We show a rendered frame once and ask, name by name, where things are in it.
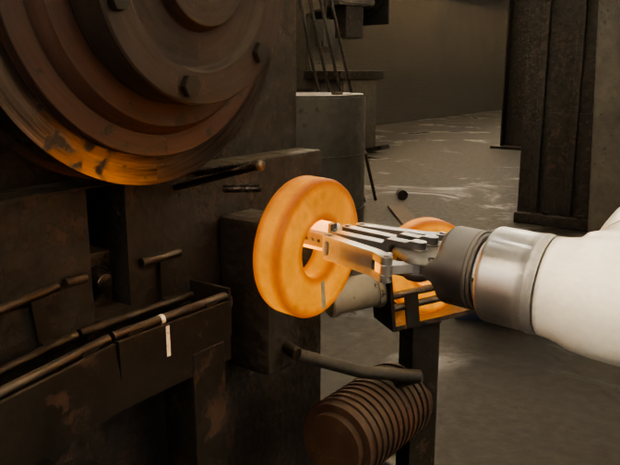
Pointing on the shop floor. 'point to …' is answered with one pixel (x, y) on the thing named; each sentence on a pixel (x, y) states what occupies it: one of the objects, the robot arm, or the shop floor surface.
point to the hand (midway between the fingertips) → (310, 232)
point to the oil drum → (336, 137)
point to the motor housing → (365, 421)
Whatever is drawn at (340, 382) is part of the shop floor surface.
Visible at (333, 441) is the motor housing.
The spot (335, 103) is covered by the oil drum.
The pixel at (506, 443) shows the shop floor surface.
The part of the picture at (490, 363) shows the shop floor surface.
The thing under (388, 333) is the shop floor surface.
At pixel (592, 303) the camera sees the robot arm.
